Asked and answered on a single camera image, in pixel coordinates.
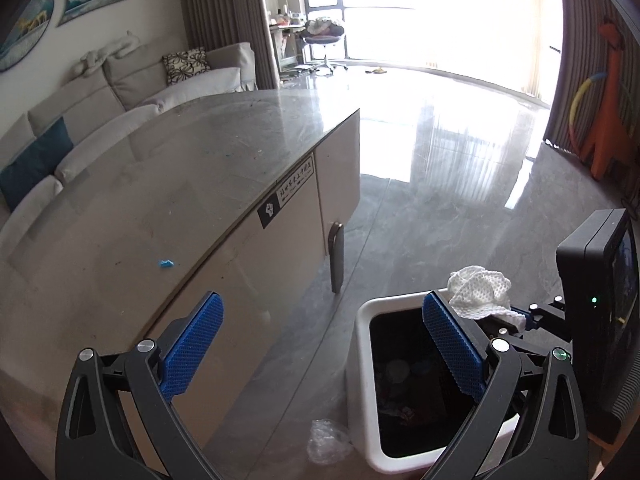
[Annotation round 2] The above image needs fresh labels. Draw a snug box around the rounded blue wall painting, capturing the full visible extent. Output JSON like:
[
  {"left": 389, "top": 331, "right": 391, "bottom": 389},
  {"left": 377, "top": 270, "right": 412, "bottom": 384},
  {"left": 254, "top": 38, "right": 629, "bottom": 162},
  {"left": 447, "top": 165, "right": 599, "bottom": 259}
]
[{"left": 0, "top": 0, "right": 55, "bottom": 71}]

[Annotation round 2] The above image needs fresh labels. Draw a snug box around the black floral patterned pillow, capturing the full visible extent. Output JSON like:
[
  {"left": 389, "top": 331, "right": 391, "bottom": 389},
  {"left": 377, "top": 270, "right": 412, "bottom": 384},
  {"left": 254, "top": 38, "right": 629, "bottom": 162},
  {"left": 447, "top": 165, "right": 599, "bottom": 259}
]
[{"left": 162, "top": 47, "right": 211, "bottom": 86}]

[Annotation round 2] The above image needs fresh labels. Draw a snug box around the beige table with grey top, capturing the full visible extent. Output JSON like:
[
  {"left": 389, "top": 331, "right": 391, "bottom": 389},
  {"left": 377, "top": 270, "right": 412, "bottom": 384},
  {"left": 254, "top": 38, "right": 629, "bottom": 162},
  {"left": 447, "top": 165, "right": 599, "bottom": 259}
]
[{"left": 0, "top": 89, "right": 362, "bottom": 480}]

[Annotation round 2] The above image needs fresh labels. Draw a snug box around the white mesh cloth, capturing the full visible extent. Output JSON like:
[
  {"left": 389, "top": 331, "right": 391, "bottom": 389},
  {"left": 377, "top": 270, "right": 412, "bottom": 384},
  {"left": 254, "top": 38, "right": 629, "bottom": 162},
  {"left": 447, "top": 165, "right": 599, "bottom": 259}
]
[{"left": 446, "top": 264, "right": 523, "bottom": 322}]

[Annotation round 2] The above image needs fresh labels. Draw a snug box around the black square sticker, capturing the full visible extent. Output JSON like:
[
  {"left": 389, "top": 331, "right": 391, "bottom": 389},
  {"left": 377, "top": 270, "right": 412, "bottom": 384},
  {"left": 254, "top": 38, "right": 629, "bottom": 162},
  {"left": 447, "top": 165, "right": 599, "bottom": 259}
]
[{"left": 257, "top": 194, "right": 285, "bottom": 229}]

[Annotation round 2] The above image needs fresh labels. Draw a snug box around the white rectangular label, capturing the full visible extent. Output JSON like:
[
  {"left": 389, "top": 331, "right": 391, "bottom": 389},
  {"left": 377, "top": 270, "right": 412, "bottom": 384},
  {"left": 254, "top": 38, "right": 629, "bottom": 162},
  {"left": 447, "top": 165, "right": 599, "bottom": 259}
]
[{"left": 277, "top": 157, "right": 315, "bottom": 204}]

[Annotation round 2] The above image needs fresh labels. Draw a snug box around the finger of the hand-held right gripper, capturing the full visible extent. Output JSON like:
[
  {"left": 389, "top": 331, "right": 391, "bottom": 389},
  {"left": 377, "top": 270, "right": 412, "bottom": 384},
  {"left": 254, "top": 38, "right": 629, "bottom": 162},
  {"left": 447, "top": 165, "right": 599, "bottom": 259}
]
[
  {"left": 517, "top": 296, "right": 571, "bottom": 343},
  {"left": 485, "top": 312, "right": 523, "bottom": 342}
]

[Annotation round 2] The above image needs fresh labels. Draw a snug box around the sheer white curtain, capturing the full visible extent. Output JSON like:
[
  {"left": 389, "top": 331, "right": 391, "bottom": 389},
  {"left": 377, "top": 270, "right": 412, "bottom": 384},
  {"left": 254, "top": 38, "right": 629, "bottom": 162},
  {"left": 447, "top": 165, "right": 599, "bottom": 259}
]
[{"left": 505, "top": 0, "right": 561, "bottom": 108}]

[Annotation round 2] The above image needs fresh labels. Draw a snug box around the white plush toy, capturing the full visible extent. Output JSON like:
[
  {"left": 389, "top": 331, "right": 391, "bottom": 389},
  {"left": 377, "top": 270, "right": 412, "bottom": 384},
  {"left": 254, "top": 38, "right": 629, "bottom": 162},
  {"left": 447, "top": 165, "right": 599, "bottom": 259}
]
[{"left": 75, "top": 30, "right": 141, "bottom": 78}]

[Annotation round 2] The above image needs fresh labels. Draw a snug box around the brown pleated curtain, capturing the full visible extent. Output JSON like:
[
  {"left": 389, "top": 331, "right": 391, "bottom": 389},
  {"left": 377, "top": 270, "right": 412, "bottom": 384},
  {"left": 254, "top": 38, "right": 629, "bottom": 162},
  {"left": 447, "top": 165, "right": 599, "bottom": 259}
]
[
  {"left": 542, "top": 0, "right": 640, "bottom": 181},
  {"left": 177, "top": 0, "right": 281, "bottom": 92}
]

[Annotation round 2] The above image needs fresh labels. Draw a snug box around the colourful hula hoop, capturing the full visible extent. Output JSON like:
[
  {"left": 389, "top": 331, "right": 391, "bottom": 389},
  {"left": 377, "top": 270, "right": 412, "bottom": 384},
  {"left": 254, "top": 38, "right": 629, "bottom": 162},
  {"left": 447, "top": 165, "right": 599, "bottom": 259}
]
[{"left": 567, "top": 72, "right": 608, "bottom": 158}]

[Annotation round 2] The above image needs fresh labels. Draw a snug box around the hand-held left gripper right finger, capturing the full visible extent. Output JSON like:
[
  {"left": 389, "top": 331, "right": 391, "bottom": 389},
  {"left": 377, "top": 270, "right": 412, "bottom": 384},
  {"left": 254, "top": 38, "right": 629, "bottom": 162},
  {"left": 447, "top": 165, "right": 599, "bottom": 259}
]
[{"left": 421, "top": 290, "right": 591, "bottom": 480}]

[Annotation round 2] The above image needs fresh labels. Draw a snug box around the swivel office chair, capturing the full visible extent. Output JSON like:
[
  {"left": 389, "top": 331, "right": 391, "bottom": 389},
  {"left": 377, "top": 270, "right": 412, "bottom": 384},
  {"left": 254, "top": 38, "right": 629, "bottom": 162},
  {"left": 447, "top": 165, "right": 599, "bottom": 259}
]
[{"left": 299, "top": 16, "right": 349, "bottom": 75}]

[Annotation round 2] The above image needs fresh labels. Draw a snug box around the white plastic trash bin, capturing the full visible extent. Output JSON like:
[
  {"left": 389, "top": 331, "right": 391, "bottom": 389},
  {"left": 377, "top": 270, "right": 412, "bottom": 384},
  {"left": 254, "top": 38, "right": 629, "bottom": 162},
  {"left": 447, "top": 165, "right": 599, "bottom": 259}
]
[{"left": 348, "top": 290, "right": 521, "bottom": 473}]

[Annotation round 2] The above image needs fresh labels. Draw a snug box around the teal pillow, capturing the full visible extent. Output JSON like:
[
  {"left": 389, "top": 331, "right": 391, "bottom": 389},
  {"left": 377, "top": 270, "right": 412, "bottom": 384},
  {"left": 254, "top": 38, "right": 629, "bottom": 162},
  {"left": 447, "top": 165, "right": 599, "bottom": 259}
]
[{"left": 0, "top": 116, "right": 75, "bottom": 211}]

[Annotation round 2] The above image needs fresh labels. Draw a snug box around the white desk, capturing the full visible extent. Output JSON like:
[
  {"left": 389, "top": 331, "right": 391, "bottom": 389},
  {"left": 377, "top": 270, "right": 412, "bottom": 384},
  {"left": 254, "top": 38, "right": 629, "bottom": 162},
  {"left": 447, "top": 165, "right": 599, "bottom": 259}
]
[{"left": 270, "top": 10, "right": 308, "bottom": 78}]

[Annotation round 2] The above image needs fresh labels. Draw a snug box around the beige sectional sofa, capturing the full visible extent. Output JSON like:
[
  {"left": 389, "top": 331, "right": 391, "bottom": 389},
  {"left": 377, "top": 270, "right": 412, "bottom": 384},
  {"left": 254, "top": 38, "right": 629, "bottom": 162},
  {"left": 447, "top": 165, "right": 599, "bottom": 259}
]
[{"left": 0, "top": 41, "right": 257, "bottom": 241}]

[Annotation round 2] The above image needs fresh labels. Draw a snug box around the orange giraffe toy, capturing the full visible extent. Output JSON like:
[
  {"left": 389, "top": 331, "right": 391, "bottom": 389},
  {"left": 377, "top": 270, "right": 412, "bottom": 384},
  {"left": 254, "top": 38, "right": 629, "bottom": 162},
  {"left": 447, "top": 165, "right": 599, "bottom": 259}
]
[{"left": 585, "top": 15, "right": 636, "bottom": 181}]

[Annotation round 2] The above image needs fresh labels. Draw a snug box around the crumpled clear plastic wrap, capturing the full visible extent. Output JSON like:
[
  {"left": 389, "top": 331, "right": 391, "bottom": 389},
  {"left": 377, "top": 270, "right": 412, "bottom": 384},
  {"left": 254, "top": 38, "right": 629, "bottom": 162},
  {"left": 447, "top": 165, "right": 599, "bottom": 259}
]
[{"left": 306, "top": 419, "right": 353, "bottom": 465}]

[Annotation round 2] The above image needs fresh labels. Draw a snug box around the pile of clothes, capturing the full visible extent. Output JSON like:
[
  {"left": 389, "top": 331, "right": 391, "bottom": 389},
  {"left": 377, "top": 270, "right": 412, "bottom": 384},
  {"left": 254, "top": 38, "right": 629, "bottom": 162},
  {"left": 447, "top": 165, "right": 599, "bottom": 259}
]
[{"left": 304, "top": 16, "right": 346, "bottom": 37}]

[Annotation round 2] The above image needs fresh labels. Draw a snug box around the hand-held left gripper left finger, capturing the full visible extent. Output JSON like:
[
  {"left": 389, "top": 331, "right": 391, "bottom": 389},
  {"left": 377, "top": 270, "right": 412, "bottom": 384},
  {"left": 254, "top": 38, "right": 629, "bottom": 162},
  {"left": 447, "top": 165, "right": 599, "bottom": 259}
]
[{"left": 55, "top": 290, "right": 226, "bottom": 480}]

